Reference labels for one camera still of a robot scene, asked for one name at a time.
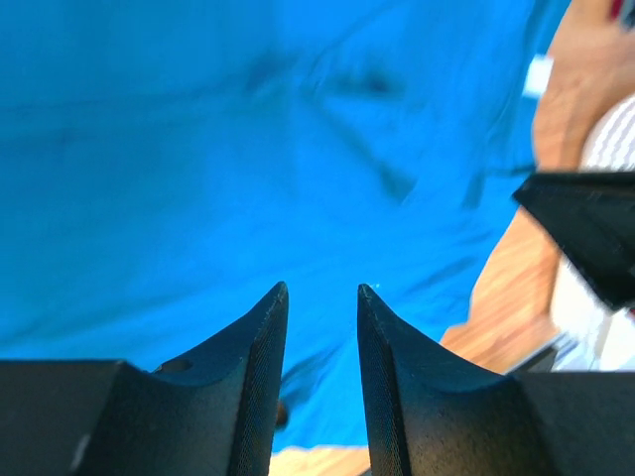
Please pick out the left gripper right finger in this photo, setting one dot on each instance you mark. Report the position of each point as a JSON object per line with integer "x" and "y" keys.
{"x": 431, "y": 412}

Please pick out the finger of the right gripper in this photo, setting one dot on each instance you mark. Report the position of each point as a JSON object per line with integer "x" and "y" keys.
{"x": 590, "y": 216}

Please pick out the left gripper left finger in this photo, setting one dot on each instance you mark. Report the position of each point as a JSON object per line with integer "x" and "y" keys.
{"x": 209, "y": 411}

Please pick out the blue t shirt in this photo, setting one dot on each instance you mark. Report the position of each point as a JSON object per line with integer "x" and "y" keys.
{"x": 165, "y": 163}

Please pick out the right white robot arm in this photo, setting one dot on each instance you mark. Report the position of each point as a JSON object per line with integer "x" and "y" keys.
{"x": 605, "y": 336}

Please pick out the white perforated basket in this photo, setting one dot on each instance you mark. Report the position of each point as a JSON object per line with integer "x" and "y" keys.
{"x": 610, "y": 143}

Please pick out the folded red t shirt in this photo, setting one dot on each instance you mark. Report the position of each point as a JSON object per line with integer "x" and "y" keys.
{"x": 622, "y": 11}

